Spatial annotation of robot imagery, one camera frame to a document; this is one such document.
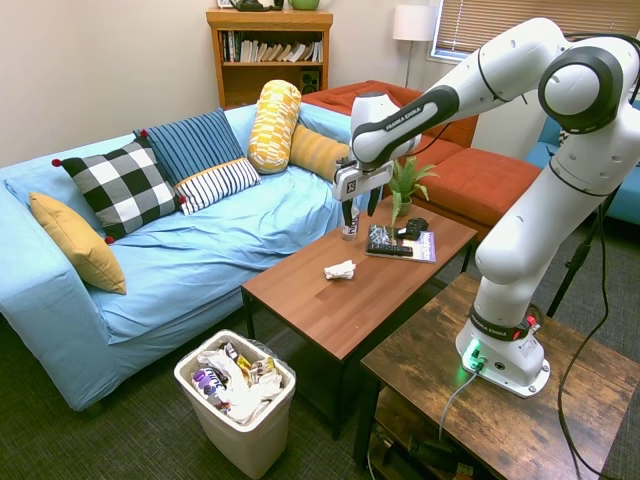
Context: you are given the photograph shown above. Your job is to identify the potted green fern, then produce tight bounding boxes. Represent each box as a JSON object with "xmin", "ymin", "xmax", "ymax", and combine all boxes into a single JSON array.
[{"xmin": 386, "ymin": 155, "xmax": 441, "ymax": 232}]

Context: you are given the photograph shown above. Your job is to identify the black white shelf ornament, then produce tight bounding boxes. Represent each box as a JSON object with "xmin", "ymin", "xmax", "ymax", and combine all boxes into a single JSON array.
[{"xmin": 218, "ymin": 0, "xmax": 285, "ymax": 12}]

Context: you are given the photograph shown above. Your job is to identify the grey base cable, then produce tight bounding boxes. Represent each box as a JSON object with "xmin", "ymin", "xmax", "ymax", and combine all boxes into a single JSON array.
[{"xmin": 438, "ymin": 368, "xmax": 482, "ymax": 442}]

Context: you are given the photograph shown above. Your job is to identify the row of paperback books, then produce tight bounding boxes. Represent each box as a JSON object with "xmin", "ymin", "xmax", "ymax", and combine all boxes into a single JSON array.
[{"xmin": 222, "ymin": 30, "xmax": 324, "ymax": 64}]

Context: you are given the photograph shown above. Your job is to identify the plain mustard yellow pillow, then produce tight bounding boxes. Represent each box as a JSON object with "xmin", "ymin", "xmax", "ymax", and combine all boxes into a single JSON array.
[{"xmin": 28, "ymin": 192, "xmax": 128, "ymax": 296}]

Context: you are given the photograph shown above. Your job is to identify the orange sectional sofa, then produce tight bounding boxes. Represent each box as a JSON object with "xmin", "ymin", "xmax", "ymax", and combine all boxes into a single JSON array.
[{"xmin": 301, "ymin": 79, "xmax": 544, "ymax": 242}]

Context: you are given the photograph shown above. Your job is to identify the wooden bookshelf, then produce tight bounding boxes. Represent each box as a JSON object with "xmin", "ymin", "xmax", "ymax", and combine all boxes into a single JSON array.
[{"xmin": 205, "ymin": 7, "xmax": 335, "ymax": 110}]

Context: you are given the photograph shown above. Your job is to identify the white shade floor lamp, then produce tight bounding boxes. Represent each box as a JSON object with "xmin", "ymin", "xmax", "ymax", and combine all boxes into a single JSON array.
[{"xmin": 392, "ymin": 4, "xmax": 440, "ymax": 90}]

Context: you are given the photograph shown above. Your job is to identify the purple label discarded bottle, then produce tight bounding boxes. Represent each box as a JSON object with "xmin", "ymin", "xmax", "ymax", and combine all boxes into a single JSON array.
[{"xmin": 192, "ymin": 368, "xmax": 230, "ymax": 407}]

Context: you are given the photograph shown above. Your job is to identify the rustic dark wood robot table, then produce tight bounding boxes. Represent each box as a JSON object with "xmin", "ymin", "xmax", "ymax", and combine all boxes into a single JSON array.
[{"xmin": 352, "ymin": 272, "xmax": 635, "ymax": 480}]

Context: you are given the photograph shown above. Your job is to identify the light blue sofa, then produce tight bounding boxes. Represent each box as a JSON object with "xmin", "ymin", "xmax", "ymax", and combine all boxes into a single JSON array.
[{"xmin": 0, "ymin": 102, "xmax": 366, "ymax": 412}]

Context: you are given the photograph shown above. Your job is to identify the mustard striped pillow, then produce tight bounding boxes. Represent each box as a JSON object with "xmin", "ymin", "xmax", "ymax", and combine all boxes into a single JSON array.
[{"xmin": 288, "ymin": 123, "xmax": 352, "ymax": 182}]

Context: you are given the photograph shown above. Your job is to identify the white crumpled plastic bag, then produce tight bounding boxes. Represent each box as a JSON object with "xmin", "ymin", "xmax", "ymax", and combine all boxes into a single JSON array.
[{"xmin": 197, "ymin": 348, "xmax": 286, "ymax": 424}]

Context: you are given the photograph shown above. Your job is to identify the blue armchair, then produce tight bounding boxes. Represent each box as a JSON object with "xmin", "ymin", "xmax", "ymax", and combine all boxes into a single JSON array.
[{"xmin": 524, "ymin": 102, "xmax": 640, "ymax": 226}]

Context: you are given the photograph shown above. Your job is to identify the black game controller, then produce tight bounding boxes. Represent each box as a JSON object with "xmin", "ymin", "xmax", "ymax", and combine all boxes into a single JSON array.
[{"xmin": 396, "ymin": 217, "xmax": 430, "ymax": 239}]

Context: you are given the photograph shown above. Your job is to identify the black TV remote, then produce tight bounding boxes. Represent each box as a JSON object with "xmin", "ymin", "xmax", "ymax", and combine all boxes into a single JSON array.
[{"xmin": 367, "ymin": 242, "xmax": 416, "ymax": 259}]

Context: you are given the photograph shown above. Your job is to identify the black camera stand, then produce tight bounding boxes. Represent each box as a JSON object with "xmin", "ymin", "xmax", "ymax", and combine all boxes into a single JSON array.
[{"xmin": 545, "ymin": 199, "xmax": 609, "ymax": 319}]

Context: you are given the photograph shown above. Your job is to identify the purple Washington magazine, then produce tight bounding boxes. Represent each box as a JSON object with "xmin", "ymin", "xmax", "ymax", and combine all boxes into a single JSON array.
[{"xmin": 364, "ymin": 223, "xmax": 438, "ymax": 265}]

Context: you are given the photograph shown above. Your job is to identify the small black speaker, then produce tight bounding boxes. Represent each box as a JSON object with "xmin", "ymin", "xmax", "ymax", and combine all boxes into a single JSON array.
[{"xmin": 299, "ymin": 69, "xmax": 322, "ymax": 97}]

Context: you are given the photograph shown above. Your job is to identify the blue striped pillow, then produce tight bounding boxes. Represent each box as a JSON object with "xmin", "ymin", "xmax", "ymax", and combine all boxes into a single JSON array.
[{"xmin": 132, "ymin": 108, "xmax": 246, "ymax": 187}]

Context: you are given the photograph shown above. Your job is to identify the black white checkered pillow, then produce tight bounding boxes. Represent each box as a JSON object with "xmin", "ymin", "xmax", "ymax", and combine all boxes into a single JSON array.
[{"xmin": 51, "ymin": 129, "xmax": 188, "ymax": 246}]

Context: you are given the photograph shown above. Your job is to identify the white tissue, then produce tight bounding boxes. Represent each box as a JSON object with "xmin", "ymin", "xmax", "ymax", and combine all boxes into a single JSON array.
[{"xmin": 323, "ymin": 259, "xmax": 358, "ymax": 282}]

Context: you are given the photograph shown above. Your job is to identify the brown wooden coffee table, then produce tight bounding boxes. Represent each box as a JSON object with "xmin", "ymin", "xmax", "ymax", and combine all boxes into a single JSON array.
[{"xmin": 241, "ymin": 195, "xmax": 479, "ymax": 440}]

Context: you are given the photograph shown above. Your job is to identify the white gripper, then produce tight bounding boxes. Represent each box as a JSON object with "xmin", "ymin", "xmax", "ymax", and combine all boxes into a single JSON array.
[{"xmin": 333, "ymin": 160, "xmax": 397, "ymax": 229}]

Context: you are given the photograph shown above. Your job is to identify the beige plastic trash bin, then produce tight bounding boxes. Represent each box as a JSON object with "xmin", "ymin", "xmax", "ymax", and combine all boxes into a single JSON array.
[{"xmin": 173, "ymin": 329, "xmax": 297, "ymax": 478}]

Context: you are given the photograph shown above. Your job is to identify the yellow white patterned bolster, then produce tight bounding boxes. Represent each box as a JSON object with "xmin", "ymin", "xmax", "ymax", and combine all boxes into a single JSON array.
[{"xmin": 246, "ymin": 79, "xmax": 303, "ymax": 175}]

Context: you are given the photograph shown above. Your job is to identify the clear purple label water bottle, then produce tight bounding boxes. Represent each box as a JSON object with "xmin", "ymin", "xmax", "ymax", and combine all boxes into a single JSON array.
[{"xmin": 341, "ymin": 200, "xmax": 363, "ymax": 243}]

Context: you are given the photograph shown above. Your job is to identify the wooden window blinds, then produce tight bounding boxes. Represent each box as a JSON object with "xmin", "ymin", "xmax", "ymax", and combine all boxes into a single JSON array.
[{"xmin": 431, "ymin": 0, "xmax": 640, "ymax": 64}]

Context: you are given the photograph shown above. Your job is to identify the white navy striped pillow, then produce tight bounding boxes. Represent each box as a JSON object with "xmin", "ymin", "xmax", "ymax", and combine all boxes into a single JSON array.
[{"xmin": 173, "ymin": 157, "xmax": 262, "ymax": 217}]

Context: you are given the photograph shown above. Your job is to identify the black box under table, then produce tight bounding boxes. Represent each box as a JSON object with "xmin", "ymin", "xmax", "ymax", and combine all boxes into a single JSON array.
[{"xmin": 367, "ymin": 432, "xmax": 476, "ymax": 480}]

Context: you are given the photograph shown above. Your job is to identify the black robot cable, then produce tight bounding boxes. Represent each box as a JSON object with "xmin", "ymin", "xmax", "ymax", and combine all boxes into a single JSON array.
[{"xmin": 556, "ymin": 32, "xmax": 640, "ymax": 480}]

